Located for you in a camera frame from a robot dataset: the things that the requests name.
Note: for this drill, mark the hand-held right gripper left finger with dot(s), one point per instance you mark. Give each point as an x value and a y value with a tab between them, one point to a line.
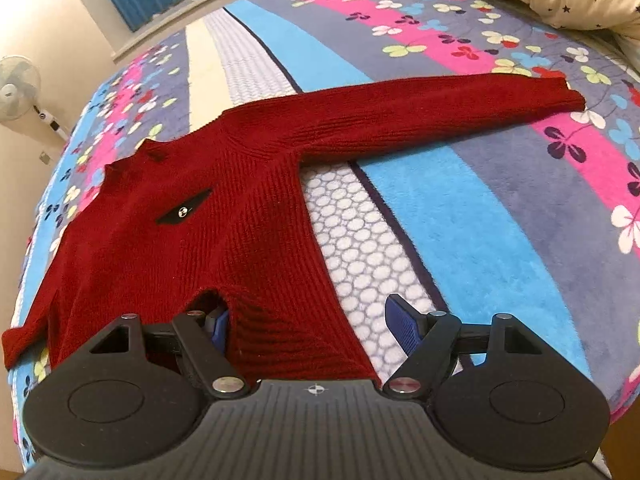
218	329

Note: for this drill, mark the red knit sweater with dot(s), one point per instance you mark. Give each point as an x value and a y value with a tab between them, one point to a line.
200	260

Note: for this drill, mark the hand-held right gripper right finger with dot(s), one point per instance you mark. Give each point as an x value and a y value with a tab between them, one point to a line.
400	326

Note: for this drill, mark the white standing fan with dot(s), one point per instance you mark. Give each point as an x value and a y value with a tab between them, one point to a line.
16	85

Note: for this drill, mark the striped floral fleece blanket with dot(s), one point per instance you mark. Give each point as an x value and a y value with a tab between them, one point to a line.
450	210

